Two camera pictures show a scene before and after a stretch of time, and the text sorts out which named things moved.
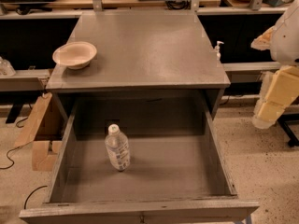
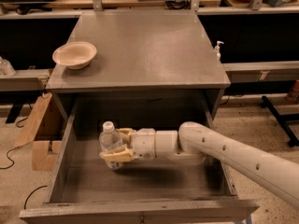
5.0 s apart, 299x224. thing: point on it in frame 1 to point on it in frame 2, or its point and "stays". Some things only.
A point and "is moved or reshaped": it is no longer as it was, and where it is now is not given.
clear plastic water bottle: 119,148 is moved or reshaped
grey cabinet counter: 141,53 stays
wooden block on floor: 41,159 stays
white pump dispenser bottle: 217,49 stays
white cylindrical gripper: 286,42 to 144,144
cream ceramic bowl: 75,54 stays
